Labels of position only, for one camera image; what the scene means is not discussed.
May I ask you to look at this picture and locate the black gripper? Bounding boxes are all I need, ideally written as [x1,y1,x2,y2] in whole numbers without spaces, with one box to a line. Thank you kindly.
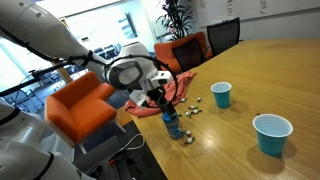
[146,85,179,119]

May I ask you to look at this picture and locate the blue jar lid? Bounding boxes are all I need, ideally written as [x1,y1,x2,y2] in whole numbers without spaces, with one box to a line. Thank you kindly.
[161,112,179,124]

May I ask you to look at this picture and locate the blue printed jar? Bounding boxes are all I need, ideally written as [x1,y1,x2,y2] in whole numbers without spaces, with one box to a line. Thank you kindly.
[162,114,184,141]

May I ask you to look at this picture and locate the orange sofa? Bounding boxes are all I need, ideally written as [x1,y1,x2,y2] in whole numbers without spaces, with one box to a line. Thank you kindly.
[153,31,213,73]

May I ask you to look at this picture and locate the blue plastic cup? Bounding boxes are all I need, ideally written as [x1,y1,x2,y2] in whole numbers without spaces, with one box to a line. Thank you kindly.
[210,81,233,109]
[252,113,294,158]

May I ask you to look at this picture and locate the dark mesh chair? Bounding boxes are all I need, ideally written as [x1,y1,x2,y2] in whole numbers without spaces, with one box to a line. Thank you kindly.
[171,37,206,73]

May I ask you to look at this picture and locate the orange armchair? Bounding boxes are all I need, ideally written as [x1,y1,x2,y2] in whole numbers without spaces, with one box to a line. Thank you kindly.
[44,70,126,149]

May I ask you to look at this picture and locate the green potted plant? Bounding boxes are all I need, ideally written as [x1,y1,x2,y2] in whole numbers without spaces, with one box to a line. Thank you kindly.
[156,0,194,41]

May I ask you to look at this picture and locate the black office chair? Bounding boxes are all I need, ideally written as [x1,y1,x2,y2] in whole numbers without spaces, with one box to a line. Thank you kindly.
[206,17,242,58]

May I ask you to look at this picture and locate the white whiteboard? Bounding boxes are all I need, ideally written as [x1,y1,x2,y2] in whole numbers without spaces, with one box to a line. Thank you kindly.
[196,0,320,26]

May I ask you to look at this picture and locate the black metal stand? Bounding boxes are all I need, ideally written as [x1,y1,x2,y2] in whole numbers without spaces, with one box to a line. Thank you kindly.
[0,63,73,99]

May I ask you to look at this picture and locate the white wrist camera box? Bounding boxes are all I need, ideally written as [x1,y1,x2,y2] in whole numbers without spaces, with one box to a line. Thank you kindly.
[151,70,174,87]

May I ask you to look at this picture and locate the white floor cable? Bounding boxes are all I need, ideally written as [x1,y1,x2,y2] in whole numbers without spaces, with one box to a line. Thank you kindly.
[123,133,146,152]

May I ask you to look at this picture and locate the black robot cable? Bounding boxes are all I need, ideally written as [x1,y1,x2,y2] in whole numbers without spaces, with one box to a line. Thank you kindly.
[0,28,179,109]

